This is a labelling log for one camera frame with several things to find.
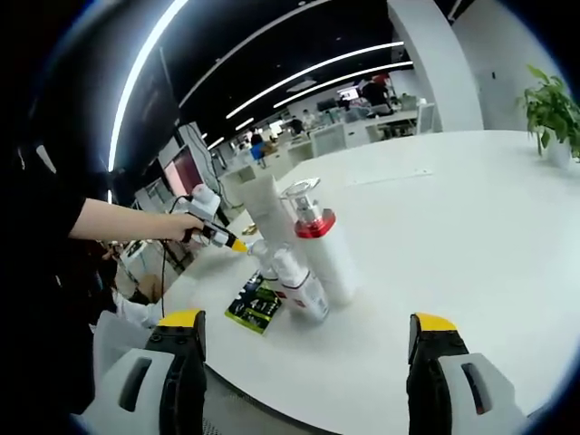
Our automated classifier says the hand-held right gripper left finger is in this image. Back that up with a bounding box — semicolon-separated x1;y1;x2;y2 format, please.
81;309;208;435

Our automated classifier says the white table cable panel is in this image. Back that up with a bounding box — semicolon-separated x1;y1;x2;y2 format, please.
345;167;435;187

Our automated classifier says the white skincare tube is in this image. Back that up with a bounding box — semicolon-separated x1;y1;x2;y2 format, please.
243;174;298;257

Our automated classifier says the computer monitor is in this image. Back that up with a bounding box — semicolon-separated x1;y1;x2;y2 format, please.
160;143;195;197

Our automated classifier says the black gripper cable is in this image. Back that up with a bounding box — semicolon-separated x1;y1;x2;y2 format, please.
159;194;194;318

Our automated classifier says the long ceiling light strip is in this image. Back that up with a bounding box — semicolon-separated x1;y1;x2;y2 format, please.
107;0;190;172

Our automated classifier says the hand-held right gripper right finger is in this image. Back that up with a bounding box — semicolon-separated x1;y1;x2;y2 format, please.
406;312;529;435

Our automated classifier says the person in dark clothes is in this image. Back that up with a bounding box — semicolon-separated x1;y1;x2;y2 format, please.
0;144;99;418

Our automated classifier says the green black foil packet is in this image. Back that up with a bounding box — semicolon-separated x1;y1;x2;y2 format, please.
224;270;285;336

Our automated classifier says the small red-label white skincare bottle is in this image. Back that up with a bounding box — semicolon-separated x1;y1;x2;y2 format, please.
270;246;331;322
250;238;281;283

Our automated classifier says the green potted plant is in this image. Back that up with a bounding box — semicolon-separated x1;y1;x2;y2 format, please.
517;63;580;169

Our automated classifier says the tall red-collared white skincare bottle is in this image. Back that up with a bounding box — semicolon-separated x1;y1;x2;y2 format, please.
279;177;360;306

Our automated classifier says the white office chair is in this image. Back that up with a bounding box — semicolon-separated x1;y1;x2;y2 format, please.
311;124;349;159
415;101;437;135

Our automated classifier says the person's left hand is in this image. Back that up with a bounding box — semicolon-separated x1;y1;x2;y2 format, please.
158;211;206;243

